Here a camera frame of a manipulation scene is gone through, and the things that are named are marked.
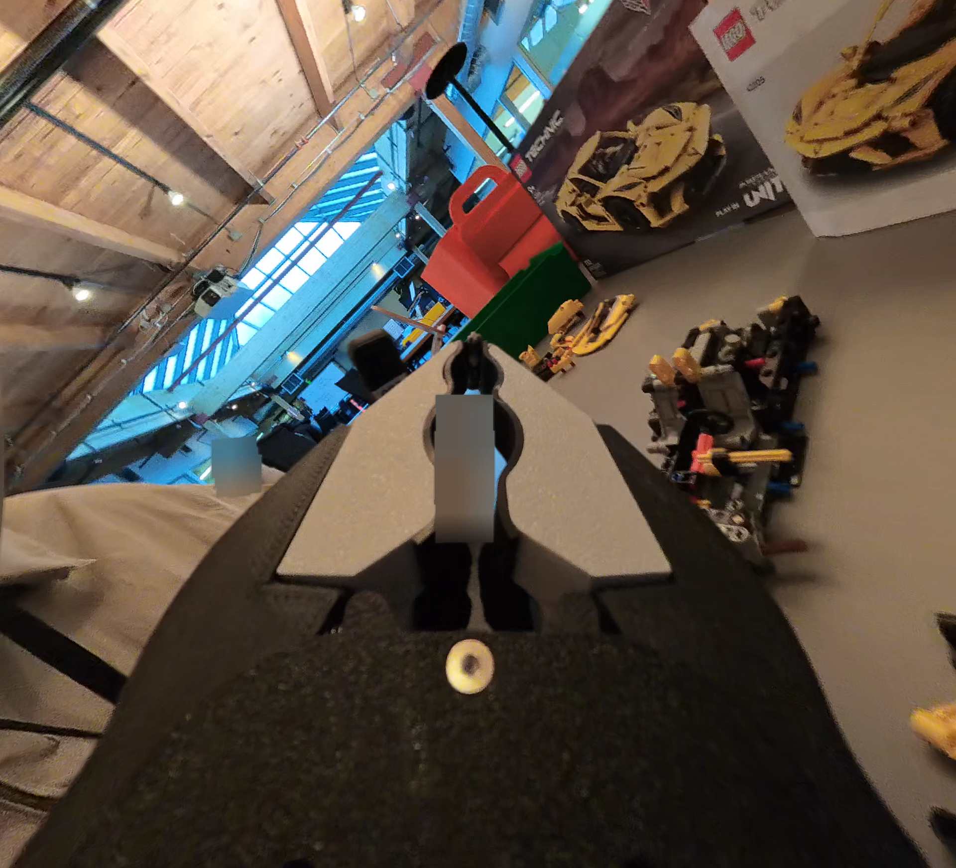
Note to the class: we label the black round-headed pole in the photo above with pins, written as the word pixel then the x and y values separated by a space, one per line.
pixel 446 70

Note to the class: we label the white ceiling-mounted device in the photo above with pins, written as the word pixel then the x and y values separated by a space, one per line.
pixel 213 293

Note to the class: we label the small yellow brick assembly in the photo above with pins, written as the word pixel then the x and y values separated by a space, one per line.
pixel 530 358

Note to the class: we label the large yellow car body panel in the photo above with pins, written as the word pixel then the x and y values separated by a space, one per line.
pixel 609 319

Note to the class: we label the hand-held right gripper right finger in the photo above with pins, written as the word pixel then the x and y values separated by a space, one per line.
pixel 582 502

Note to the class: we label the partly built toy car chassis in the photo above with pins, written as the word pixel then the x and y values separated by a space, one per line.
pixel 717 390

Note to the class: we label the white Technic instruction booklet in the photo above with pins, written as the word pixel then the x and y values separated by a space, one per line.
pixel 821 61

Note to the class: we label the person's beige jacket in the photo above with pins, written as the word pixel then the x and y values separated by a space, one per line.
pixel 112 547

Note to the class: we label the red plastic bin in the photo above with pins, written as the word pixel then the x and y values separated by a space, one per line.
pixel 485 248

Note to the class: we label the green plastic bin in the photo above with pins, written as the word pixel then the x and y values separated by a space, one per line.
pixel 530 300

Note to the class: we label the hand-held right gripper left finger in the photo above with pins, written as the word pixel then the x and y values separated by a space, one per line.
pixel 358 502

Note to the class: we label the yellow car fender piece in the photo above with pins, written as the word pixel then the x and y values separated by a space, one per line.
pixel 565 317

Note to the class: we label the pile of building bricks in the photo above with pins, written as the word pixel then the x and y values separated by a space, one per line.
pixel 937 730

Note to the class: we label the dark toy car box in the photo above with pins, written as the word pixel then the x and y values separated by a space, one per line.
pixel 650 61

